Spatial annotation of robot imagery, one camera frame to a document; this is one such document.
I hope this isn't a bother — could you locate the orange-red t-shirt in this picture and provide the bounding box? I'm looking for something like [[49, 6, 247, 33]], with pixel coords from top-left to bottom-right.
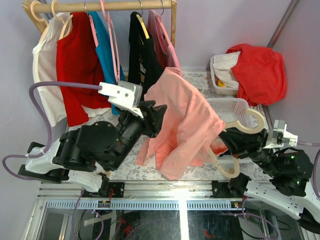
[[226, 43, 288, 107]]

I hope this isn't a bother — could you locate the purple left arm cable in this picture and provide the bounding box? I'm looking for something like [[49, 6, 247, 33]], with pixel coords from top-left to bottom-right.
[[1, 81, 103, 181]]

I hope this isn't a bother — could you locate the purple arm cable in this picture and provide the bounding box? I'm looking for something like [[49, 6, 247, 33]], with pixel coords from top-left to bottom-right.
[[1, 81, 103, 181], [296, 140, 320, 181]]

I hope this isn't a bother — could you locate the white garment in basket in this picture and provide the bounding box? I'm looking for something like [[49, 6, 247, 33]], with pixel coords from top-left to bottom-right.
[[212, 51, 241, 89]]

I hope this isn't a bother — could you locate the wooden clothes rack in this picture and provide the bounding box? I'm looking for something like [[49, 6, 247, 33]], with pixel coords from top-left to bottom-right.
[[22, 0, 177, 45]]

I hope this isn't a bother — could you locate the yellow object in basket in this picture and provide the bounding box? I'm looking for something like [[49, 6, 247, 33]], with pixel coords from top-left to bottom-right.
[[217, 79, 227, 88]]

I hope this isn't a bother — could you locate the grey slotted cable duct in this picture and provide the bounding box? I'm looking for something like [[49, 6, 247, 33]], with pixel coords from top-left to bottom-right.
[[46, 199, 242, 211]]

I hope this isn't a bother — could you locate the red hanging t-shirt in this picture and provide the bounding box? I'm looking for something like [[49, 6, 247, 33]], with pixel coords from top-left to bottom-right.
[[56, 12, 111, 127]]

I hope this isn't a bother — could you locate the beige hanger with red shirt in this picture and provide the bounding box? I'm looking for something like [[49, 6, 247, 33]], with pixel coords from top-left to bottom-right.
[[51, 0, 73, 40]]

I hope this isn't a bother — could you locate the yellow hanger with black shirt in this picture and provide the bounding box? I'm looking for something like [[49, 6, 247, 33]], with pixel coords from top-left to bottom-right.
[[136, 0, 150, 40]]

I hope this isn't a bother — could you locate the black hanging t-shirt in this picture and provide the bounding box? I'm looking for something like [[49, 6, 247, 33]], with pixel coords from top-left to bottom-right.
[[128, 11, 164, 101]]

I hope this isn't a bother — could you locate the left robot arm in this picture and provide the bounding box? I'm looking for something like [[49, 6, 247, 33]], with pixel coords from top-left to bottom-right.
[[18, 100, 167, 197]]

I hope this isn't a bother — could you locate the pink hanger with blue shirt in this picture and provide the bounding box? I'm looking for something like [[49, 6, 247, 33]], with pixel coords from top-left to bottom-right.
[[84, 2, 99, 47]]

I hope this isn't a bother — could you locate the pink hanging t-shirt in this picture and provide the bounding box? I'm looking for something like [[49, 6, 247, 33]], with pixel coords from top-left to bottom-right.
[[146, 9, 182, 76]]

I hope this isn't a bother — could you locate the salmon pink t-shirt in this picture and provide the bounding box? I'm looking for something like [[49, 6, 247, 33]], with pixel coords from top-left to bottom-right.
[[135, 67, 228, 180]]

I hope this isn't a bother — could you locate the aluminium frame rail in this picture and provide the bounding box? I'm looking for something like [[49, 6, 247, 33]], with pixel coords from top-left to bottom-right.
[[37, 179, 306, 201]]

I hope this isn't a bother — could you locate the small white laundry basket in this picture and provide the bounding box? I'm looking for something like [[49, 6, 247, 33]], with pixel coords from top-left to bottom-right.
[[210, 51, 240, 96]]

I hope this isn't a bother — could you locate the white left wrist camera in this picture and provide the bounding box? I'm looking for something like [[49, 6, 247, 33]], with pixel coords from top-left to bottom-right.
[[98, 81, 144, 119]]

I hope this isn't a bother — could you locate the blue hanging t-shirt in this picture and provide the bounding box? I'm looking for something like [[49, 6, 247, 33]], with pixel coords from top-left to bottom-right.
[[87, 11, 126, 116]]

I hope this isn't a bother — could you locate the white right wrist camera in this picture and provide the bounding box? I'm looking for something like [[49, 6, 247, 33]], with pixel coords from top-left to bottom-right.
[[263, 120, 298, 149]]

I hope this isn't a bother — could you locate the white perforated plastic basket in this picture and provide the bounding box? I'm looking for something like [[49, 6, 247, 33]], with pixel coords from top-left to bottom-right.
[[206, 97, 262, 165]]

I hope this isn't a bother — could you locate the white hanging t-shirt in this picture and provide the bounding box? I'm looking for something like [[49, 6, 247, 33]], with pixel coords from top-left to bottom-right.
[[32, 17, 67, 127]]

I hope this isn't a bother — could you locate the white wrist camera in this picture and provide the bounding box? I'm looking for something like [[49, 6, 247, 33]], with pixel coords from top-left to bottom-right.
[[98, 81, 144, 119], [263, 120, 298, 149]]

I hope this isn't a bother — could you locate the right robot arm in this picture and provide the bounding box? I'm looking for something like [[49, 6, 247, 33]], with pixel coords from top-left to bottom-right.
[[219, 128, 320, 234]]

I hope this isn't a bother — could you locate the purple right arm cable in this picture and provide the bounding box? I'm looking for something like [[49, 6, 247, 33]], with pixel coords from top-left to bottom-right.
[[296, 140, 320, 181]]

